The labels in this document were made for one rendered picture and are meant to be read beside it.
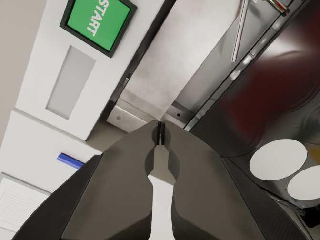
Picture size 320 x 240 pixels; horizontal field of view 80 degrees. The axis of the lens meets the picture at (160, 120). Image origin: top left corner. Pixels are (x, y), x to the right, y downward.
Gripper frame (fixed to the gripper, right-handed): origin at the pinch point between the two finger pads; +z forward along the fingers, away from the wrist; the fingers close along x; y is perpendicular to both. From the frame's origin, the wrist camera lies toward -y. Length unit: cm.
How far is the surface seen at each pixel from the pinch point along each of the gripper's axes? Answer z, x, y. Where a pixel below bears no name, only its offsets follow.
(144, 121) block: 15.8, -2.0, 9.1
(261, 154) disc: 16.2, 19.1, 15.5
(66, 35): 10.5, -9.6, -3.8
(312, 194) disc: 15.9, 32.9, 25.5
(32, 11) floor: 108, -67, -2
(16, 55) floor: 108, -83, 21
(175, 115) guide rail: 21.4, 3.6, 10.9
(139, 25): 10.4, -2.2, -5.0
